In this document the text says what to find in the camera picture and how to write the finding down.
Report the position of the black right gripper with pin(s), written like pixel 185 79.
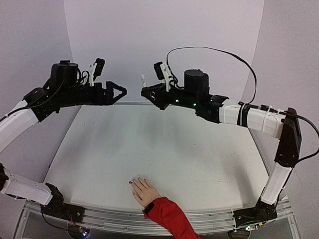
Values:
pixel 161 94

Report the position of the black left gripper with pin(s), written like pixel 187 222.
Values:
pixel 108 99

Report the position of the white nail polish cap brush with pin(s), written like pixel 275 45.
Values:
pixel 144 81

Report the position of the red jacket sleeve forearm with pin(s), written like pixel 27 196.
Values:
pixel 169 215

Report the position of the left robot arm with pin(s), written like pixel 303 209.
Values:
pixel 65 88

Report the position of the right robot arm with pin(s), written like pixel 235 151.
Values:
pixel 220 109

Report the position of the mannequin hand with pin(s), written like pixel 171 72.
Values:
pixel 143 191

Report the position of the circuit board with leds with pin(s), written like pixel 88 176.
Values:
pixel 77 232

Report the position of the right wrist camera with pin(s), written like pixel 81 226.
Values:
pixel 164 74

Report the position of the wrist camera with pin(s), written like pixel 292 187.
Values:
pixel 164 74
pixel 95 70

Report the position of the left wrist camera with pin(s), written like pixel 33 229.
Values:
pixel 95 70

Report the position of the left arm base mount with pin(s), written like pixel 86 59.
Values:
pixel 57 208

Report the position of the aluminium front rail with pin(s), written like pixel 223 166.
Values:
pixel 135 223

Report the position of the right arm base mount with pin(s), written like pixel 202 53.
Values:
pixel 260 213

